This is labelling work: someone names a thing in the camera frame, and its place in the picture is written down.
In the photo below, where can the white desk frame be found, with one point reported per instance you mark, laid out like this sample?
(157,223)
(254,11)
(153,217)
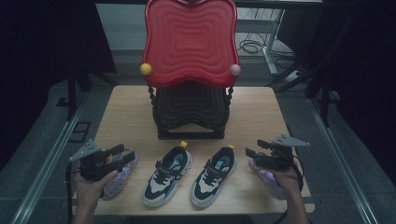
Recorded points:
(270,40)

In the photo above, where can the white power strip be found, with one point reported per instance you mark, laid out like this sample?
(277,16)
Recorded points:
(294,76)

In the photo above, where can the person's right hand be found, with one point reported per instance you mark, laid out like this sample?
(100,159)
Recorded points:
(291,183)

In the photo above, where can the black curtain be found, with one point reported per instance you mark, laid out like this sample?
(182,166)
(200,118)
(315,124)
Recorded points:
(364,62)
(37,46)

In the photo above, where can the black metal stand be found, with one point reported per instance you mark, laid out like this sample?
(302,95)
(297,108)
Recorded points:
(72,93)
(325,99)

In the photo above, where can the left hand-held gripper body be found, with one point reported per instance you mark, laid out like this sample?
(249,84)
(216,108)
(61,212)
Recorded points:
(93,165)

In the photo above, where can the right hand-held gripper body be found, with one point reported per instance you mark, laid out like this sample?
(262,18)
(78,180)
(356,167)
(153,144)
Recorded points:
(278,158)

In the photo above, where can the purple translucent shoe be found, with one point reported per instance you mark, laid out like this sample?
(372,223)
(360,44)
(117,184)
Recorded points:
(267,179)
(120,180)

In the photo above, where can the person's left hand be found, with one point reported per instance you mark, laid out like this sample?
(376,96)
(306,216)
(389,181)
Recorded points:
(88,191)

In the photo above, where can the navy and white sneaker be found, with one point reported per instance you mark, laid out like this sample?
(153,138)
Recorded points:
(165,180)
(210,180)

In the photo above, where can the metal floor rail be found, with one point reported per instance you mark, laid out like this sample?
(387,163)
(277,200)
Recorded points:
(342,161)
(43,168)

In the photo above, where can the red and black shoe rack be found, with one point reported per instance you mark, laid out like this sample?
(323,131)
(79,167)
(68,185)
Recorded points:
(190,43)

